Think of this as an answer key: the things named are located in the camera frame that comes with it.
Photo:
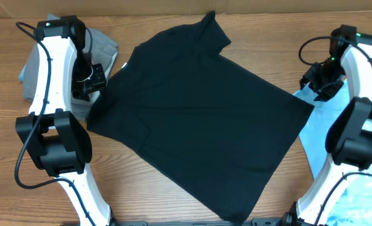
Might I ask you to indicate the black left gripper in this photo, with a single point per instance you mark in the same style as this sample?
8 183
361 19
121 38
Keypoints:
81 92

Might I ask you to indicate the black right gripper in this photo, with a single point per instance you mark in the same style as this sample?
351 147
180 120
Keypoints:
318 84

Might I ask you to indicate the black t-shirt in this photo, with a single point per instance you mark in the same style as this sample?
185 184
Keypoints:
211 126

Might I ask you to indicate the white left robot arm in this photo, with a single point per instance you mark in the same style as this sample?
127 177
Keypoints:
55 140

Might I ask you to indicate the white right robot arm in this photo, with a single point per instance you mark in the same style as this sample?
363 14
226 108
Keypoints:
349 140

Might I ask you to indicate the light blue cloth under trousers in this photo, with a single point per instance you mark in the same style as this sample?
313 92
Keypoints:
21 75

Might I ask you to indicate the light blue t-shirt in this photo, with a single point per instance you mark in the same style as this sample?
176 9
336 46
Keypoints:
355 205

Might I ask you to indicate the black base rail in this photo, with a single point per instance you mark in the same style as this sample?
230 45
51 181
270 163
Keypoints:
253 222

